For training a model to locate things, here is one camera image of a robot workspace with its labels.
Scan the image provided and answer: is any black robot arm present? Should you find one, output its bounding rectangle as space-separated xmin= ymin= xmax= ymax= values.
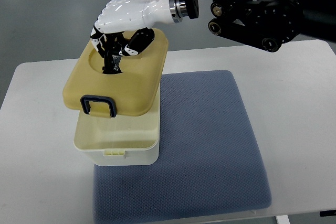
xmin=183 ymin=0 xmax=335 ymax=52

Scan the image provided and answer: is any black lid handle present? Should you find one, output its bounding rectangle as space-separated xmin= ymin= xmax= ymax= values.
xmin=101 ymin=31 xmax=126 ymax=75

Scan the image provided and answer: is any dark blue front latch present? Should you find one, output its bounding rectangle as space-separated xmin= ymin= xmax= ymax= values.
xmin=80 ymin=94 xmax=117 ymax=118

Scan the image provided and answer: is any white storage box base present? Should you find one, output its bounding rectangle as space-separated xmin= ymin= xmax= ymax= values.
xmin=74 ymin=89 xmax=160 ymax=166

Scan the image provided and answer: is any yellow storage box lid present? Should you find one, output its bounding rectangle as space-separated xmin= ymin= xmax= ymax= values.
xmin=62 ymin=29 xmax=169 ymax=116

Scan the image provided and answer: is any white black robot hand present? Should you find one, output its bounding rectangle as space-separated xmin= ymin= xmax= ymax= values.
xmin=90 ymin=0 xmax=180 ymax=58

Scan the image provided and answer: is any blue grey fabric mat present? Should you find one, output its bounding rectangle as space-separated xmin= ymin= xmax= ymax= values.
xmin=93 ymin=70 xmax=271 ymax=223

